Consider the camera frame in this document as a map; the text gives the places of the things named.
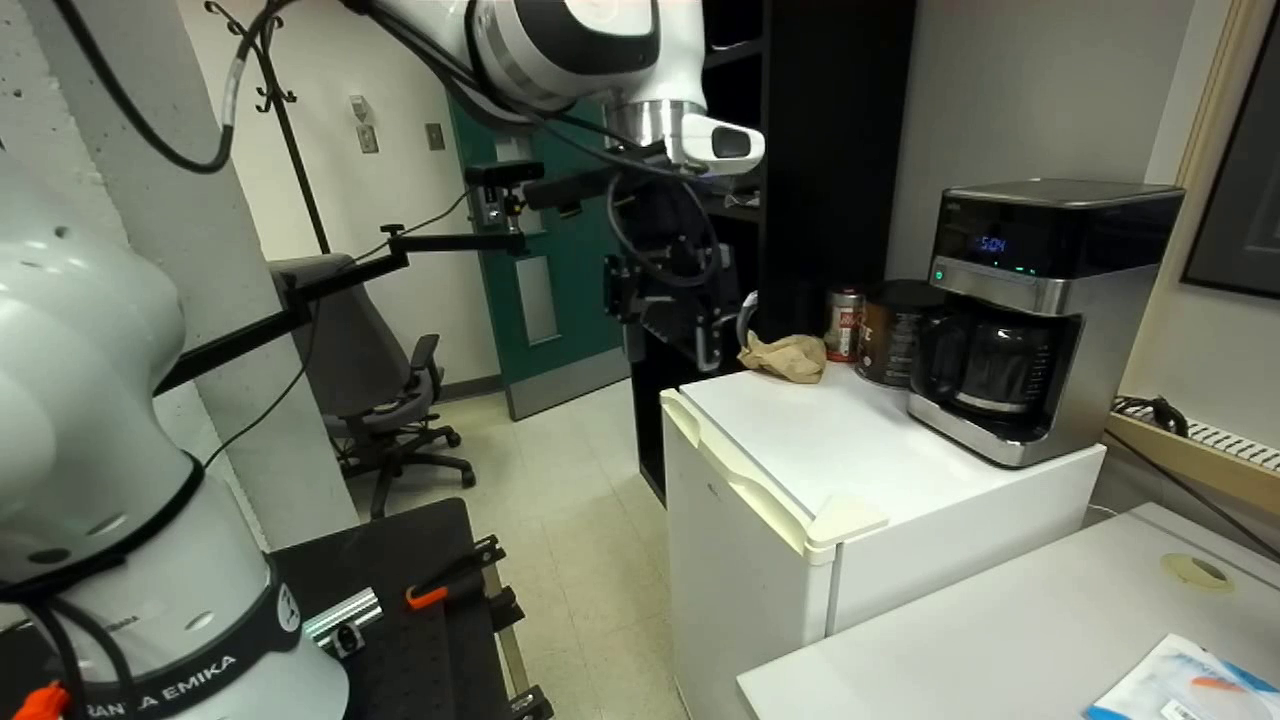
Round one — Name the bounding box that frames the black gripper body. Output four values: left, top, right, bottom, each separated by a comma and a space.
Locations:
601, 173, 741, 350

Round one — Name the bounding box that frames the black steel coffee machine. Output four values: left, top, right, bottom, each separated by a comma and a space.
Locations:
906, 175, 1188, 472

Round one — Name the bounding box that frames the brown bottle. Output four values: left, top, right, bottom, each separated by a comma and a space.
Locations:
825, 282, 866, 366

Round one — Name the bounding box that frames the green door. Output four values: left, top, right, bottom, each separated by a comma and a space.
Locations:
443, 87, 642, 424

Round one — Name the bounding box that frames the dark coffee jar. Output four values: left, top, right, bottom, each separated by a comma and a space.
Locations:
855, 278, 948, 392

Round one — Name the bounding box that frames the tall black cabinet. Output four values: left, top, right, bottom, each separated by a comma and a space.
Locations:
619, 0, 923, 507

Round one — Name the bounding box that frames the white mini fridge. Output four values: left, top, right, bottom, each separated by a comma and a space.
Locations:
655, 360, 1111, 720

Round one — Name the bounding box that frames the black office chair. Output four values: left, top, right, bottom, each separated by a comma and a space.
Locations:
268, 252, 481, 518

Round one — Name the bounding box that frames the orange black clamp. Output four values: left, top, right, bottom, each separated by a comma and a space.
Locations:
402, 531, 512, 616

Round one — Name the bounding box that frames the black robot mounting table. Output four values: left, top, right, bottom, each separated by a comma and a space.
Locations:
0, 495, 562, 720

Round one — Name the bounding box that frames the black coat rack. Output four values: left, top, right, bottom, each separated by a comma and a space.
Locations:
199, 0, 335, 258

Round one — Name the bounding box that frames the dark glass window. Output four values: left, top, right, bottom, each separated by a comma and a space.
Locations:
1180, 0, 1280, 305

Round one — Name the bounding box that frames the tape roll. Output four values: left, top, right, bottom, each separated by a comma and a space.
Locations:
1165, 553, 1240, 596

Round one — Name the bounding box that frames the blue white paper sheet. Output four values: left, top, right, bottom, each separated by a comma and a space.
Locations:
1080, 626, 1280, 720

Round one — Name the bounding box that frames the black camera on stand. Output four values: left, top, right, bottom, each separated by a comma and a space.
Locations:
460, 157, 553, 230

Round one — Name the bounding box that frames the glass coffee carafe black handle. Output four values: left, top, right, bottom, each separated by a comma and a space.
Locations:
916, 310, 1072, 424

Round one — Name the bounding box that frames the wall light switch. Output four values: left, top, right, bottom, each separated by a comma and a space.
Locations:
346, 93, 386, 159

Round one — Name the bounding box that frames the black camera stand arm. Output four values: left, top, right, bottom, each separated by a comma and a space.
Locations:
147, 220, 532, 400

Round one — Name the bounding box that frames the black cable bundle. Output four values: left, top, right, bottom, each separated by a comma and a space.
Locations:
1118, 388, 1191, 438

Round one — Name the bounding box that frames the white wall radiator ledge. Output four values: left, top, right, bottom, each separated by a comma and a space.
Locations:
1102, 397, 1280, 518

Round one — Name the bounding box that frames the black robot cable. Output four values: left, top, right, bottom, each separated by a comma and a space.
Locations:
48, 0, 297, 178

